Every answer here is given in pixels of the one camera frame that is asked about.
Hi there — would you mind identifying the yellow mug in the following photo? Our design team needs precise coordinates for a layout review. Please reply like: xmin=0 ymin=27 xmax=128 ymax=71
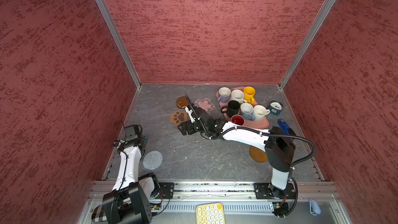
xmin=243 ymin=87 xmax=256 ymax=105

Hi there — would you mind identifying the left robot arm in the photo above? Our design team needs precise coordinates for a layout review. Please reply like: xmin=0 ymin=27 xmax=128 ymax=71
xmin=102 ymin=124 xmax=161 ymax=224

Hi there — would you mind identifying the grey round coaster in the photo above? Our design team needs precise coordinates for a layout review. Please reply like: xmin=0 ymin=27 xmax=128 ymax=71
xmin=143 ymin=151 xmax=163 ymax=170

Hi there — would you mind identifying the blue stapler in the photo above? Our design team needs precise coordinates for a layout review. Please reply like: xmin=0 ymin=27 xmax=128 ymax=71
xmin=277 ymin=119 xmax=295 ymax=135

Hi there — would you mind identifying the brown wooden round coaster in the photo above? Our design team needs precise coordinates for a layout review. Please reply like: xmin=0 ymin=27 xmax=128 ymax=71
xmin=249 ymin=146 xmax=268 ymax=163

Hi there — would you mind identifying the white mug right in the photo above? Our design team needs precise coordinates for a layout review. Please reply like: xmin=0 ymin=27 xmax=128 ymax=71
xmin=253 ymin=105 xmax=271 ymax=121

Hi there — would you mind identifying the paw print cork coaster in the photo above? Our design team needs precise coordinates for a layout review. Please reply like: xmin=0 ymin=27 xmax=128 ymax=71
xmin=170 ymin=111 xmax=189 ymax=125

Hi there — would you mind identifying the dark glossy brown coaster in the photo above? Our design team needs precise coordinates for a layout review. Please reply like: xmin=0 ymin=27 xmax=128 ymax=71
xmin=176 ymin=96 xmax=189 ymax=110

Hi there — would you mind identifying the red inside white mug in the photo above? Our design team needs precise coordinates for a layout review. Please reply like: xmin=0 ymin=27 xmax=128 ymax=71
xmin=231 ymin=115 xmax=245 ymax=126

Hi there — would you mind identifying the black mug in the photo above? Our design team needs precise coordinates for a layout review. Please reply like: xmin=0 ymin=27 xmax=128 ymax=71
xmin=221 ymin=100 xmax=240 ymax=118

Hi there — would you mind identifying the white mug back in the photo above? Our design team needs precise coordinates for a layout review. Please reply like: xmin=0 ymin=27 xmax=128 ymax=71
xmin=230 ymin=89 xmax=247 ymax=104

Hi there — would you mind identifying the plaid glasses case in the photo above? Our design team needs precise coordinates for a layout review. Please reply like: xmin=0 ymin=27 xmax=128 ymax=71
xmin=91 ymin=205 xmax=107 ymax=223

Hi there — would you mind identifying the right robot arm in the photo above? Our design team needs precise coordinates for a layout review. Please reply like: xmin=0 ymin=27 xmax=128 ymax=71
xmin=178 ymin=95 xmax=316 ymax=199

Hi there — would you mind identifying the purple mug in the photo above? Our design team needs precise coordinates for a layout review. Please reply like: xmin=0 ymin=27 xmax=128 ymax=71
xmin=217 ymin=87 xmax=231 ymax=103

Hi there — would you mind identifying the yellow keypad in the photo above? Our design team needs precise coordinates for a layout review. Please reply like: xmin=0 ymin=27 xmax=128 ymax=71
xmin=196 ymin=202 xmax=226 ymax=224

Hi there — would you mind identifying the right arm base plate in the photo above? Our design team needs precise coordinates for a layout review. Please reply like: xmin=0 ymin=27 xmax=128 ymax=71
xmin=254 ymin=183 xmax=296 ymax=200

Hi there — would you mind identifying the pink flower coaster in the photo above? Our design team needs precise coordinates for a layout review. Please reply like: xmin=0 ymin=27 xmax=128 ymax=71
xmin=194 ymin=97 xmax=215 ymax=114

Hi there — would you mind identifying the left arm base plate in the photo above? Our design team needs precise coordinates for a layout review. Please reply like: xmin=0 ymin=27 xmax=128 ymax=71
xmin=150 ymin=182 xmax=175 ymax=200

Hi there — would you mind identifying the pink tray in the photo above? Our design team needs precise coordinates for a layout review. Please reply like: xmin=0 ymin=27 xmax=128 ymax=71
xmin=216 ymin=87 xmax=269 ymax=129

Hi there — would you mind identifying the light blue mouse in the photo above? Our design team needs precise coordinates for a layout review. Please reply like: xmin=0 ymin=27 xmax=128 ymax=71
xmin=309 ymin=199 xmax=321 ymax=216

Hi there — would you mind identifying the blue mug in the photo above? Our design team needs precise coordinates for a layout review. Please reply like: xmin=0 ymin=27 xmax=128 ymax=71
xmin=240 ymin=103 xmax=256 ymax=121

